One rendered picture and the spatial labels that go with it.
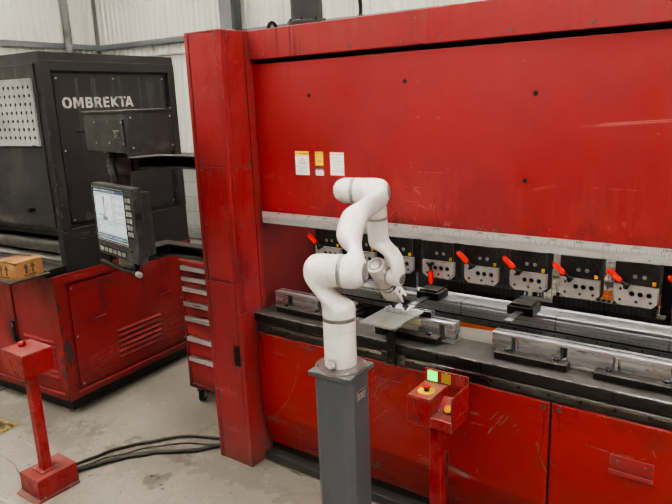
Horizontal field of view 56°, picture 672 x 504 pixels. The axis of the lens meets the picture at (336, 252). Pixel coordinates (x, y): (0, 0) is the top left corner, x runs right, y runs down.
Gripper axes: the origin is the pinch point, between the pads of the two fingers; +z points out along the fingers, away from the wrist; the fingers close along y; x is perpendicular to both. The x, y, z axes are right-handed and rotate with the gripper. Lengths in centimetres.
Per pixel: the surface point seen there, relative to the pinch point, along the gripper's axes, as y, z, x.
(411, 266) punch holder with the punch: -5.9, -13.9, -12.8
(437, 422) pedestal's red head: -37, 3, 48
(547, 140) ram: -64, -57, -49
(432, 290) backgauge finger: -4.2, 15.0, -19.3
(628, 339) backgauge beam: -93, 24, -16
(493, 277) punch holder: -44.6, -14.1, -12.7
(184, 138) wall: 580, 212, -325
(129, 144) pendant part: 103, -98, -3
